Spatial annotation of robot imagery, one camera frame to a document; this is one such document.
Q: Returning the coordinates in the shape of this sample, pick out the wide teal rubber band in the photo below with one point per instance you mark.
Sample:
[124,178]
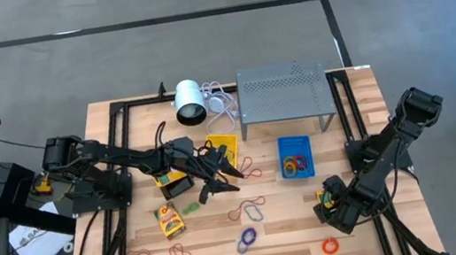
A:
[246,211]
[239,248]

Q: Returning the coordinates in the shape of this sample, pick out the small black clamp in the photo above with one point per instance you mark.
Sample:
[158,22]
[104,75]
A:
[161,91]

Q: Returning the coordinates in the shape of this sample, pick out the grey perforated metal shelf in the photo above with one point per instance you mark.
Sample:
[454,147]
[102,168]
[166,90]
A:
[283,93]

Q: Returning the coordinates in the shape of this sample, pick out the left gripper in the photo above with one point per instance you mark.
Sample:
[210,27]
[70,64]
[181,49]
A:
[183,156]

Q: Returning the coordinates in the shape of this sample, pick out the white paper sheet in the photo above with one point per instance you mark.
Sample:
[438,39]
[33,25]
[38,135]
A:
[35,248]

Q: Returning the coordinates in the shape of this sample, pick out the small white tape roll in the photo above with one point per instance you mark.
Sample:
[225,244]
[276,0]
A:
[64,248]

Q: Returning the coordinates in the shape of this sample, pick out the black aluminium rig frame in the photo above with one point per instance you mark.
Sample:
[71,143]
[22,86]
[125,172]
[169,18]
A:
[139,102]

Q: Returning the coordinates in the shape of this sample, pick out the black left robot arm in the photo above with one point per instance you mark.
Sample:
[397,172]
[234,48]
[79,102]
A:
[124,153]

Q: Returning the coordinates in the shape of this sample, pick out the black plastic basket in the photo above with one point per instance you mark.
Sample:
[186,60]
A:
[180,188]

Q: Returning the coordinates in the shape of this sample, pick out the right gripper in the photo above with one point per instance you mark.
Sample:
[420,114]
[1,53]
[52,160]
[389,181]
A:
[341,216]

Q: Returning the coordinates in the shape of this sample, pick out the blue plastic basket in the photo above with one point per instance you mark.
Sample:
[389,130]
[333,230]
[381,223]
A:
[294,145]

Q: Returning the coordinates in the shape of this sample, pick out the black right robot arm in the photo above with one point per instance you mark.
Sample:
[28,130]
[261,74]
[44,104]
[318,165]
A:
[383,150]

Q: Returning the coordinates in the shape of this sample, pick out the white cylinder spot lamp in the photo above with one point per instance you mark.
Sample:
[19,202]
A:
[188,95]

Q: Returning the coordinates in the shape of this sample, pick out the black floor stand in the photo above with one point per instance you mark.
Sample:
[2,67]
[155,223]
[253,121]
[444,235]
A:
[12,180]

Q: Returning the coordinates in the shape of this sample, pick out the yellow plastic basket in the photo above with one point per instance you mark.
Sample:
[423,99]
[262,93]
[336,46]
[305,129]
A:
[223,139]

